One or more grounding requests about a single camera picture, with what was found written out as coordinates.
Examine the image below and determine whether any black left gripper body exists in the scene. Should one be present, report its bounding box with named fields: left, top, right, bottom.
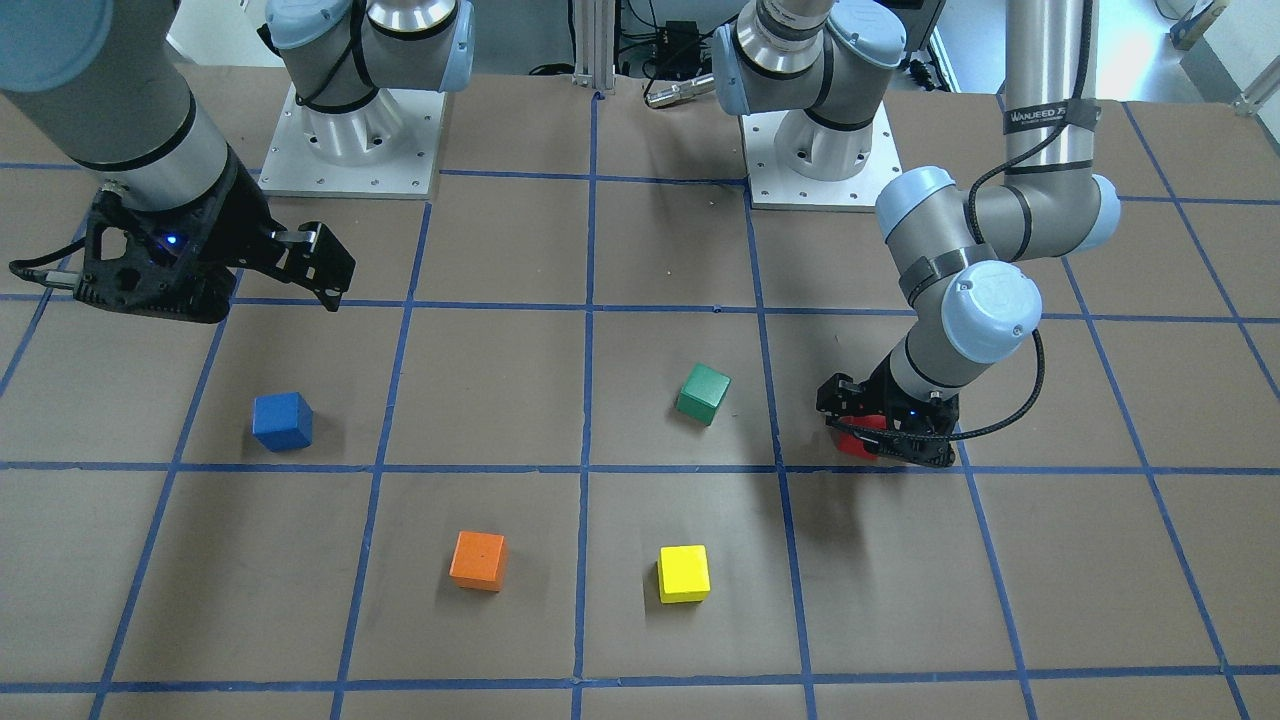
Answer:
left=815, top=372, right=960, bottom=468

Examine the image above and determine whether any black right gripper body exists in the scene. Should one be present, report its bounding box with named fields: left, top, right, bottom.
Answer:
left=73, top=165, right=285, bottom=324

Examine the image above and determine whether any red wooden block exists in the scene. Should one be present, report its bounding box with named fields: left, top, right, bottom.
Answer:
left=836, top=415, right=886, bottom=462

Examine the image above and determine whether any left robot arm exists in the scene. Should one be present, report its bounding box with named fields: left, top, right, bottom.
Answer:
left=710, top=1, right=1121, bottom=468

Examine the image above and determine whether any blue wooden block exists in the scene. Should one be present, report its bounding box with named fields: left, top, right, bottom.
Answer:
left=251, top=392, right=314, bottom=452

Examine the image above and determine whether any green wooden block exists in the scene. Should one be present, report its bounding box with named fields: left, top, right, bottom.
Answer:
left=675, top=363, right=732, bottom=427

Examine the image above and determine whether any yellow wooden block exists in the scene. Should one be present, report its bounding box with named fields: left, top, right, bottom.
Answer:
left=657, top=544, right=710, bottom=603

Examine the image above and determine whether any orange wooden block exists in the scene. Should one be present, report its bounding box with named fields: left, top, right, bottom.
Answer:
left=448, top=530, right=509, bottom=592

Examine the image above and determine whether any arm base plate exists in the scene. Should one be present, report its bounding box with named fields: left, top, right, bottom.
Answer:
left=259, top=88, right=451, bottom=201
left=740, top=105, right=906, bottom=211

